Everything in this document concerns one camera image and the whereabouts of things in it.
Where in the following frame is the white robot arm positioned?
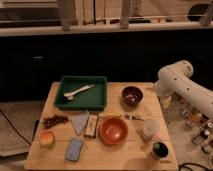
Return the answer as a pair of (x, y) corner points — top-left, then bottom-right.
(153, 60), (213, 120)

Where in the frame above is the black mug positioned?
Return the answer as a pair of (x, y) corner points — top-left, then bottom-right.
(152, 142), (169, 159)

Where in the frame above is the orange bowl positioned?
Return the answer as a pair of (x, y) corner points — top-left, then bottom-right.
(98, 117), (128, 146)

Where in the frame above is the black cable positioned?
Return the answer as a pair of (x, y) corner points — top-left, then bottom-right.
(0, 109), (33, 146)

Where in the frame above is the bunch of red grapes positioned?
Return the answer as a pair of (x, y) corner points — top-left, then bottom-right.
(43, 115), (68, 129)

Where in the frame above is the dark maroon bowl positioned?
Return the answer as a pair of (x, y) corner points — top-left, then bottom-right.
(122, 86), (143, 106)

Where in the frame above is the white lidded cup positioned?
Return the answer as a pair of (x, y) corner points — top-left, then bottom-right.
(142, 119), (160, 140)

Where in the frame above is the small rectangular box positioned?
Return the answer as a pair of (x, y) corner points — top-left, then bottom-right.
(84, 115), (98, 138)

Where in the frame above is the blue sponge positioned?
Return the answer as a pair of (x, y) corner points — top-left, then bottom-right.
(65, 138), (84, 162)

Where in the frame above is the green plastic tray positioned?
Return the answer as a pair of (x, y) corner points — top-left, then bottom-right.
(54, 76), (107, 111)

